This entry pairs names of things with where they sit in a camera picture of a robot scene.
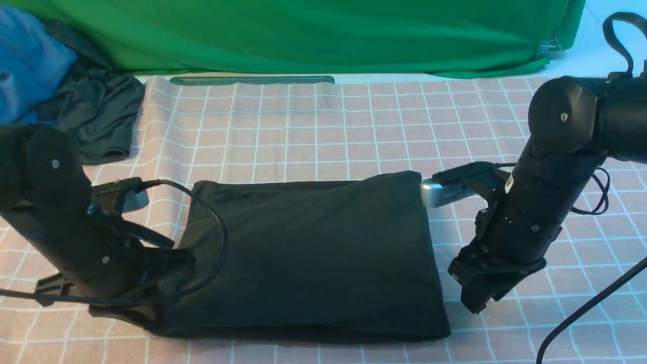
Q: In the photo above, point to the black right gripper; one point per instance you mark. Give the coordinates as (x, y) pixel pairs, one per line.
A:
(509, 245)

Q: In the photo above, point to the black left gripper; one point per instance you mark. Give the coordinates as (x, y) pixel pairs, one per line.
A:
(105, 266)

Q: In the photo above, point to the dark gray long-sleeve top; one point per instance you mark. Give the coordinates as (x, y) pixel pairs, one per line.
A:
(343, 260)

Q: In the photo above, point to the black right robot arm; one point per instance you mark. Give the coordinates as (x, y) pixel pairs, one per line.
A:
(575, 124)

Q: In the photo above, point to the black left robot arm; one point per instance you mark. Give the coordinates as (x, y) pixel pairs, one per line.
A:
(47, 198)

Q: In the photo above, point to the dark gray crumpled garment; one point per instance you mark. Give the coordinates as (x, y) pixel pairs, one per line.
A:
(94, 104)

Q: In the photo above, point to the blue crumpled garment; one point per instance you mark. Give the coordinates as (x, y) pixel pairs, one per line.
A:
(33, 64)

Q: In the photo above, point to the green backdrop cloth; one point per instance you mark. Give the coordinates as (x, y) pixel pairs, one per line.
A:
(454, 39)

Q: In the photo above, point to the metal binder clip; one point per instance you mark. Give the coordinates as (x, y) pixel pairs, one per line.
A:
(548, 46)

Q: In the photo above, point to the green strip at table edge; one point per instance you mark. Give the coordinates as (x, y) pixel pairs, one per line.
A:
(259, 80)

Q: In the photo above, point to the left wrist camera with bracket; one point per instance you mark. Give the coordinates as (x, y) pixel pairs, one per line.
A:
(123, 196)

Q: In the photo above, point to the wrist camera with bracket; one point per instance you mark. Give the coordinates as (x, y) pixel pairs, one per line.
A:
(480, 178)
(123, 196)

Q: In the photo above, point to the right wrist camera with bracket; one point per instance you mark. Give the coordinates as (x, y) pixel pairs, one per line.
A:
(480, 178)

